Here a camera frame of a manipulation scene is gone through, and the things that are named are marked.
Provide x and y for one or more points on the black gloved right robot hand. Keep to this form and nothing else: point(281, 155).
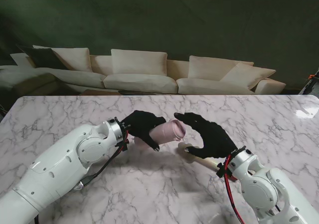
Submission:
point(211, 137)

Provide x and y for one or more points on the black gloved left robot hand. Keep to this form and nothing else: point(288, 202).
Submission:
point(144, 125)

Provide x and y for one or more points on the pink thermos bottle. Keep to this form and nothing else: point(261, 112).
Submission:
point(159, 134)

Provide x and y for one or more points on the pink thermos lid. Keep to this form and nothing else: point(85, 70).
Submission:
point(178, 129)

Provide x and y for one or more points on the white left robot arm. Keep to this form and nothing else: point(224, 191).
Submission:
point(57, 166)

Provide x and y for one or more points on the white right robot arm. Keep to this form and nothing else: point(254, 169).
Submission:
point(271, 191)

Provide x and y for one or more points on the cream fabric sofa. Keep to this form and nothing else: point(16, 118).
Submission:
point(139, 82)

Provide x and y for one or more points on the cream sofa cushion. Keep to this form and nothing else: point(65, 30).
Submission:
point(249, 76)
point(209, 66)
point(138, 62)
point(74, 58)

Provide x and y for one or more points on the white stand with orange clamp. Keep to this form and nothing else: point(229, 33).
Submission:
point(307, 85)

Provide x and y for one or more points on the dark brown cushion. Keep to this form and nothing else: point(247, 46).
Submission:
point(45, 58)

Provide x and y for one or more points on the small cream cushion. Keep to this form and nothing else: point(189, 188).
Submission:
point(21, 59)

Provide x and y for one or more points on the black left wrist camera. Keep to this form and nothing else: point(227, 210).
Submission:
point(123, 146)

